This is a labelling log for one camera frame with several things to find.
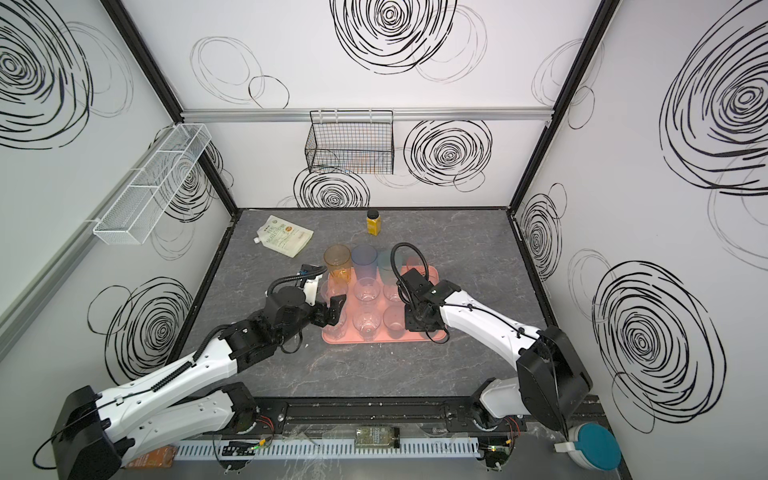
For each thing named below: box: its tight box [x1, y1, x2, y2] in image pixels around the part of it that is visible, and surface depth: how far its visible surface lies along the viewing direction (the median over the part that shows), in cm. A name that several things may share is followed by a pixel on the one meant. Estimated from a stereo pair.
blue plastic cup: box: [351, 242, 378, 287], surface depth 93 cm
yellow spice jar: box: [366, 209, 382, 236], surface depth 110 cm
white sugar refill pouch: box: [253, 215, 315, 258], surface depth 113 cm
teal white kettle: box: [554, 422, 621, 472], surface depth 65 cm
